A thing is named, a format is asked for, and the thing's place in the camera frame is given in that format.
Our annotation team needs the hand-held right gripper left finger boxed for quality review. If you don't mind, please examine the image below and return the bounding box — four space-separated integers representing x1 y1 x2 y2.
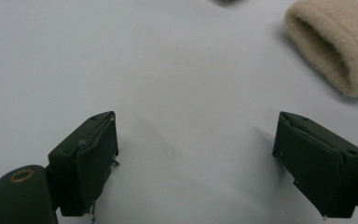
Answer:
48 110 120 217

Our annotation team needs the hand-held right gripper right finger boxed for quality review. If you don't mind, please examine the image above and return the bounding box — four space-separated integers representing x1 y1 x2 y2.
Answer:
272 111 358 219

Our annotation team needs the black glove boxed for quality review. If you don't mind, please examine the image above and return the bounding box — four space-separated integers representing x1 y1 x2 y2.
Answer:
213 0 246 7

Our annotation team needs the beige fleece glove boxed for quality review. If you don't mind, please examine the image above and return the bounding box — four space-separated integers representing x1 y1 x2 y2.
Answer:
283 0 358 100

